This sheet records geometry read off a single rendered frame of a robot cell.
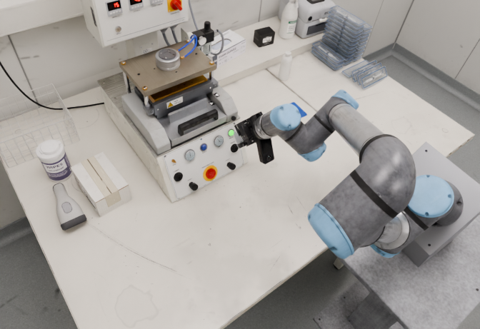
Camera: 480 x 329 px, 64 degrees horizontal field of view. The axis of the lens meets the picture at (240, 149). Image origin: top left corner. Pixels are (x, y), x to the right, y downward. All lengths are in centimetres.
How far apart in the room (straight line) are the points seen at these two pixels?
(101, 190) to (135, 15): 58
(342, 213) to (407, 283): 68
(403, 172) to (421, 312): 70
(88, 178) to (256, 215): 58
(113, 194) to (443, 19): 284
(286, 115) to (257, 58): 90
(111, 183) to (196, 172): 29
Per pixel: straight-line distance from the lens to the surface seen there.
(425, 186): 115
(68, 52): 174
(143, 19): 138
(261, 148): 122
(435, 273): 146
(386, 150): 78
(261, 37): 198
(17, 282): 225
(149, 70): 131
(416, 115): 194
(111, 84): 156
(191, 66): 133
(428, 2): 351
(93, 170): 140
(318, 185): 148
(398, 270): 140
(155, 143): 126
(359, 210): 74
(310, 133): 110
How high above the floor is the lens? 191
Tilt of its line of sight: 49 degrees down
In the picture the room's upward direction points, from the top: 6 degrees clockwise
